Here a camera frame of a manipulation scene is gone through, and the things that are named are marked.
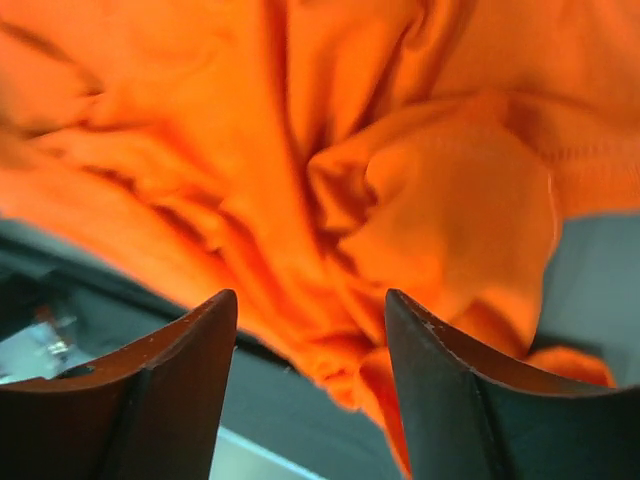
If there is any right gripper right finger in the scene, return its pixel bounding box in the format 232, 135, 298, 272
385, 289, 639, 479

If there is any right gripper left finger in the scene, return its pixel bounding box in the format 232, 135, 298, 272
1, 290, 237, 479

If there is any orange t shirt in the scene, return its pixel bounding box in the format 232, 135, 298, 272
1, 1, 639, 470

